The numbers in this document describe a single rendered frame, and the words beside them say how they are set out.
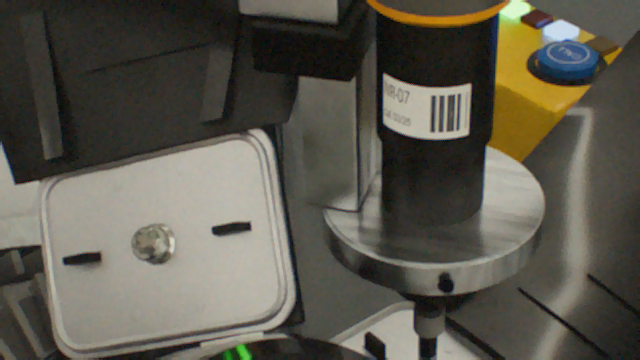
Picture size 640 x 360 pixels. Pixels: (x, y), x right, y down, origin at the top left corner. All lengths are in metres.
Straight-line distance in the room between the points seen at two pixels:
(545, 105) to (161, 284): 0.46
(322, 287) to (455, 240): 1.16
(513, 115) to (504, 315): 0.38
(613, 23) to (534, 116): 0.91
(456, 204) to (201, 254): 0.08
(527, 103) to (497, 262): 0.46
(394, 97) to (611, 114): 0.23
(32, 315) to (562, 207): 0.22
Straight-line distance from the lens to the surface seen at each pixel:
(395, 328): 0.47
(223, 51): 0.39
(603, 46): 0.88
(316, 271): 1.51
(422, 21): 0.33
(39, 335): 0.49
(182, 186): 0.40
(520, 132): 0.84
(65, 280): 0.42
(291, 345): 0.35
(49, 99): 0.42
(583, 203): 0.52
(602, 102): 0.57
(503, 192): 0.39
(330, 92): 0.36
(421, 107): 0.35
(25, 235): 0.58
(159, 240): 0.40
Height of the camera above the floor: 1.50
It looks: 35 degrees down
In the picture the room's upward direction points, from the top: 2 degrees counter-clockwise
